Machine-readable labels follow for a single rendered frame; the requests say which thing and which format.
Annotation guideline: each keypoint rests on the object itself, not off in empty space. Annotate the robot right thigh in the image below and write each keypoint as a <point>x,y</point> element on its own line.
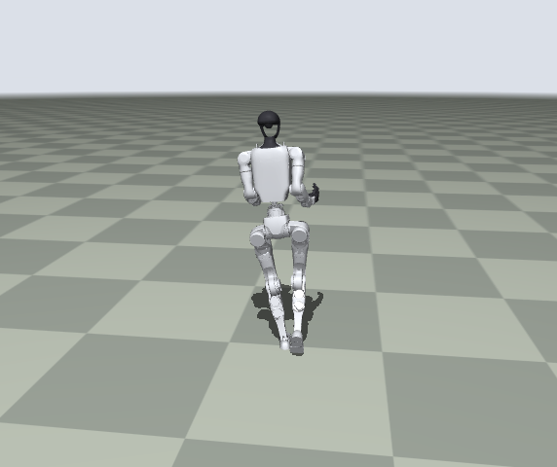
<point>300,234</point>

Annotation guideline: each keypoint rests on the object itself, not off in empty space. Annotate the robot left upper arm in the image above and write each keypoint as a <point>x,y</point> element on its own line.
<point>246,174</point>

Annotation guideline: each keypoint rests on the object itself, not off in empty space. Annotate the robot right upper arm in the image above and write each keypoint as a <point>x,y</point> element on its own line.
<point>297,170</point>

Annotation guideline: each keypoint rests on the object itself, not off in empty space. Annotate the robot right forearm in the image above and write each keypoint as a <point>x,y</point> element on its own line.
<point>304,199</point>

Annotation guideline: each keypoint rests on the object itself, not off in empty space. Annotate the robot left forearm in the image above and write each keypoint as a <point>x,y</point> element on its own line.
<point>253,201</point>

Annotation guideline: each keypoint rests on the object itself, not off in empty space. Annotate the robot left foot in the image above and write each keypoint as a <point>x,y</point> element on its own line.
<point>285,344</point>

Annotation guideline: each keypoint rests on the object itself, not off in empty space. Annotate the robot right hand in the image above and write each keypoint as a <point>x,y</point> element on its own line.
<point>315,192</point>

